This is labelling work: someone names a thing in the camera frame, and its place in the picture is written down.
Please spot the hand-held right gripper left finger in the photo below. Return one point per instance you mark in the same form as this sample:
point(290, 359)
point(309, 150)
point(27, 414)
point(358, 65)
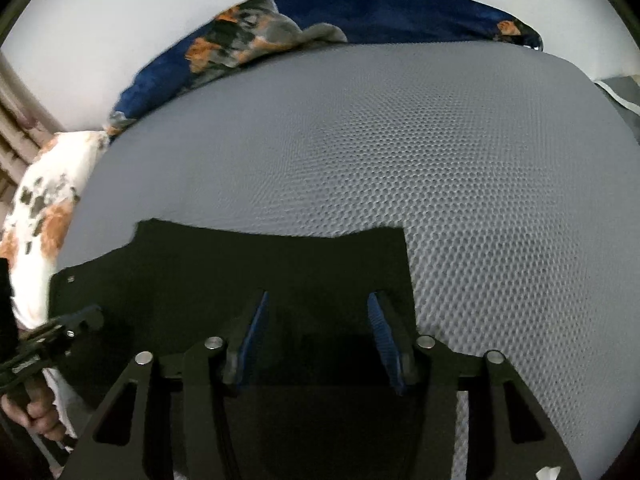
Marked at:
point(252, 332)

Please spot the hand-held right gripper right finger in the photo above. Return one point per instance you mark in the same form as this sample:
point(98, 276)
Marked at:
point(382, 340)

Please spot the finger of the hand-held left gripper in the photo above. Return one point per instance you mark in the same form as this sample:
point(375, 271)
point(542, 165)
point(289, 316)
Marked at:
point(75, 322)

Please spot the black pants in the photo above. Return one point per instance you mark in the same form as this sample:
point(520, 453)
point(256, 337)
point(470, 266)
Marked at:
point(200, 280)

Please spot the person's left hand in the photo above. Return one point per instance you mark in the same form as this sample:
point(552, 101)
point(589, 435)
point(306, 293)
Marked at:
point(42, 417)

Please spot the white floral pillow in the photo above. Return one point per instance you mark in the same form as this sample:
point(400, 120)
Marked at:
point(45, 210)

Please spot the grey mesh mattress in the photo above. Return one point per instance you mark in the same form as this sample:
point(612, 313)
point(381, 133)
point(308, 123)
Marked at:
point(400, 160)

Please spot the beige patterned curtain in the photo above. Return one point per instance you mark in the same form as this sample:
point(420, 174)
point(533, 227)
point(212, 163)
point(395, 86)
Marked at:
point(20, 125)

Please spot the white paper scrap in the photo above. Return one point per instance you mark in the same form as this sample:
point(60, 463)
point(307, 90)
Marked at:
point(548, 474)

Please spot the navy floral blanket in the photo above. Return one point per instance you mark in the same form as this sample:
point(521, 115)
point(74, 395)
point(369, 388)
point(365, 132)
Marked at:
point(380, 10)

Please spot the grey cloth with white trim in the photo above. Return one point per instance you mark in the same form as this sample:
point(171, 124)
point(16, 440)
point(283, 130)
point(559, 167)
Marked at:
point(622, 92)

